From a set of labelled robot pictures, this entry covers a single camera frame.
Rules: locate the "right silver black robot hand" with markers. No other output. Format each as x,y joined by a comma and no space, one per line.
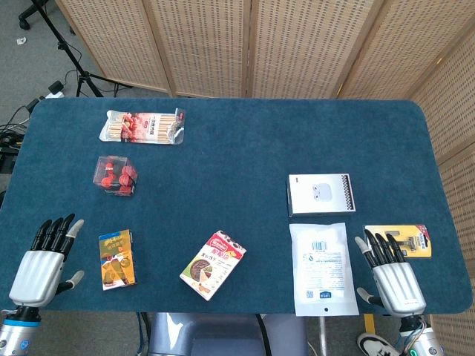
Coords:
399,285

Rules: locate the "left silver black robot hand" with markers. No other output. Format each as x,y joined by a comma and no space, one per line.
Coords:
35,276

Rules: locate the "transparent box of red capsules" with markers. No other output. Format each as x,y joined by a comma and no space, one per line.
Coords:
115,176

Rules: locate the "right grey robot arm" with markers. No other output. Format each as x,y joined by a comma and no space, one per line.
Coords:
426,341

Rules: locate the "yellow blue snack box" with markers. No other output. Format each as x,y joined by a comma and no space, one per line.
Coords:
117,259

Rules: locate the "white earbuds box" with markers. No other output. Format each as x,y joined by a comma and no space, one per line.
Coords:
321,194

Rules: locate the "red white biscuit box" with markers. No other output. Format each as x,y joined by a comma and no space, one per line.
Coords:
211,265

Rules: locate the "yellow razor blister pack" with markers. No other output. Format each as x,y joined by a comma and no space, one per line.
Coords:
417,241

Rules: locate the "white black sneaker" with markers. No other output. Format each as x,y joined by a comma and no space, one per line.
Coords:
375,345

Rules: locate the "white plastic pouch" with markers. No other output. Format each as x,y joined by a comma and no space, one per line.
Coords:
324,270

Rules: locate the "white metal pole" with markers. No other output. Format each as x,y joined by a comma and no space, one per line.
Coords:
323,333

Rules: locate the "white power strip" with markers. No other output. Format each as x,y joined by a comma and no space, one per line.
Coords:
53,95

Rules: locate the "grey robot torso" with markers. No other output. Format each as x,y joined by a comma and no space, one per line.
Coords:
222,337

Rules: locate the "biscuit stick packet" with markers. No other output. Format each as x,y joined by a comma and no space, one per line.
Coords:
143,126

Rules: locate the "blue table cloth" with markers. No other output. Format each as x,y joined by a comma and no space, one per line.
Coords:
237,155

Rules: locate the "black tripod stand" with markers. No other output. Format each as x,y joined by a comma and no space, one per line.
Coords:
63,46

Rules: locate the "white paper scrap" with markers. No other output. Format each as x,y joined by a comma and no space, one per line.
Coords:
21,41

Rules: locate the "black office chair base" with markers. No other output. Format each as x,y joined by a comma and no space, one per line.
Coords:
25,16

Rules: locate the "wicker folding screen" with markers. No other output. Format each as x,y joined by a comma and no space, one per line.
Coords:
297,44

